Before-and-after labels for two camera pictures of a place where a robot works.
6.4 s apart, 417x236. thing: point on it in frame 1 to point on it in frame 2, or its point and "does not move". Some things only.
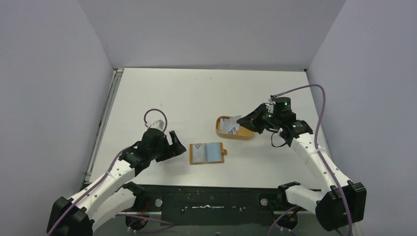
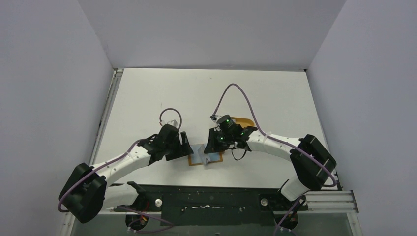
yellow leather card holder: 211,153 does not move
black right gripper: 260,115 to 214,141
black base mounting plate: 213,205 does not move
